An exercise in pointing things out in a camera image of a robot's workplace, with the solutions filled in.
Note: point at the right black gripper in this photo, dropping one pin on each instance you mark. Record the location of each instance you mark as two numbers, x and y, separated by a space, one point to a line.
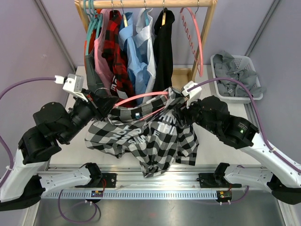
184 111

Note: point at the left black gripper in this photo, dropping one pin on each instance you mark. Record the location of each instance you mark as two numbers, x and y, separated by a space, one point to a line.
103 105

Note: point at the black white plaid shirt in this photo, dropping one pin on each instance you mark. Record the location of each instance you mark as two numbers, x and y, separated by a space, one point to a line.
153 132

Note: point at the pink hanger of plaid shirt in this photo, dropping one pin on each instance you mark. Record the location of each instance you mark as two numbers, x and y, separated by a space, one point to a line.
165 93

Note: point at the grey shirt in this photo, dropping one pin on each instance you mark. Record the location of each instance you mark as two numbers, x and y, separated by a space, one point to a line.
237 75

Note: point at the pink hanger of grey shirt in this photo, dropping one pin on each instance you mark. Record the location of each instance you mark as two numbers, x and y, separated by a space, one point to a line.
198 57

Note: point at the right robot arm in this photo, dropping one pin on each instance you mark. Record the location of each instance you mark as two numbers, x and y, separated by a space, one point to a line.
281 176

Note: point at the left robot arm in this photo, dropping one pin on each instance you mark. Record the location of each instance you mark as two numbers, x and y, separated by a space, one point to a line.
24 187

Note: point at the pink shirt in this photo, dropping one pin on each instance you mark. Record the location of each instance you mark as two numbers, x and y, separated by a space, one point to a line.
101 65

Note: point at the light blue shirt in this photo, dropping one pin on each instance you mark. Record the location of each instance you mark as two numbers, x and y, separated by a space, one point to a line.
134 60

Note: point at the red black plaid shirt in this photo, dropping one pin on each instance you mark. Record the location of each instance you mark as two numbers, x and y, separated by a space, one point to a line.
116 59

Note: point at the wooden hanger of blue shirt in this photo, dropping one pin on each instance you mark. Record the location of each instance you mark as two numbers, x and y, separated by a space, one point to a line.
125 20

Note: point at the teal hanger of white shirt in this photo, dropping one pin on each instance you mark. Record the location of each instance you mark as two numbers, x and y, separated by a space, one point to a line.
147 22

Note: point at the dark grey garment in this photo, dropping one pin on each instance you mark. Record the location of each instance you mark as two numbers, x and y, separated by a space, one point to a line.
97 82

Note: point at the orange garment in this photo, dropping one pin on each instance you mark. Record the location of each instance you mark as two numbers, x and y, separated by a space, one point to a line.
89 44

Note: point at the white plastic basket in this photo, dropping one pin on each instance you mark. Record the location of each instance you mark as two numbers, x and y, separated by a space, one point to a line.
247 94

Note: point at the teal hangers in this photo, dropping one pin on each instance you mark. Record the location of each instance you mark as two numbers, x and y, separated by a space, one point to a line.
95 19

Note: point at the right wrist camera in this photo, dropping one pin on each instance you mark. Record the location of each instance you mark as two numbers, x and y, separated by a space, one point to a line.
192 92

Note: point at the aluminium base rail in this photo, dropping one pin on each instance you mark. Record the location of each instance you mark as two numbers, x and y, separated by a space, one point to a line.
176 184

